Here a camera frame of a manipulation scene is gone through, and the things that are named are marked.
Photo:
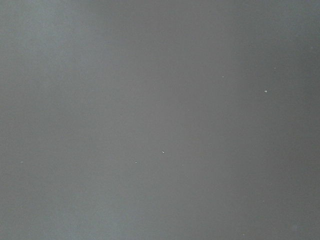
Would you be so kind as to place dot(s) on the grey laptop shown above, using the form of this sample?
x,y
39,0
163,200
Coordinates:
x,y
159,119

